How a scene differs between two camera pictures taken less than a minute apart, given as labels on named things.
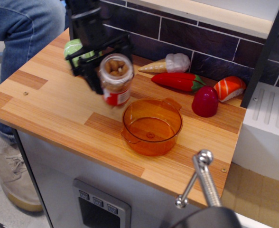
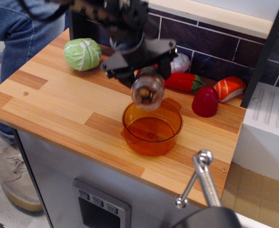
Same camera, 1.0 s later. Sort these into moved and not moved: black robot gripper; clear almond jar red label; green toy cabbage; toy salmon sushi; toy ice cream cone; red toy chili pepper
Moved: black robot gripper; clear almond jar red label
Not moved: toy salmon sushi; green toy cabbage; toy ice cream cone; red toy chili pepper
